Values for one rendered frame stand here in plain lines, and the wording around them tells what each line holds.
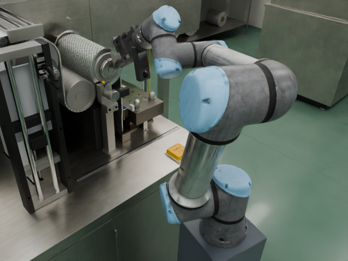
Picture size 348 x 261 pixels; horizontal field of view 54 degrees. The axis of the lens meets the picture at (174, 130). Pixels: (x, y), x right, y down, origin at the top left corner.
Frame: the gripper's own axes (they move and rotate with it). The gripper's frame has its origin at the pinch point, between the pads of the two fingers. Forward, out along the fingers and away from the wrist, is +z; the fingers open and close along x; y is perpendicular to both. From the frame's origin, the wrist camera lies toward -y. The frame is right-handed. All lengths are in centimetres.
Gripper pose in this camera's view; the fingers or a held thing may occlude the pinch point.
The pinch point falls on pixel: (118, 68)
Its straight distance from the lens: 126.7
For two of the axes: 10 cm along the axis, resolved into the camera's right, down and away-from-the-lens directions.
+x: -7.0, 3.7, -6.1
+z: -5.7, 2.1, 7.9
